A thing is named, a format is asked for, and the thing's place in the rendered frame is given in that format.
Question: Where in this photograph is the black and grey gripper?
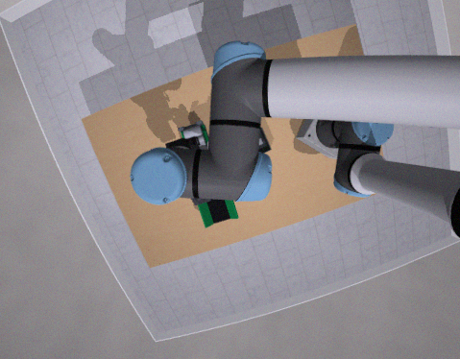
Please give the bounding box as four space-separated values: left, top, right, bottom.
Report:
165 136 201 150

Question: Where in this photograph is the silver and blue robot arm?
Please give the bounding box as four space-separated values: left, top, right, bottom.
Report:
130 41 460 238

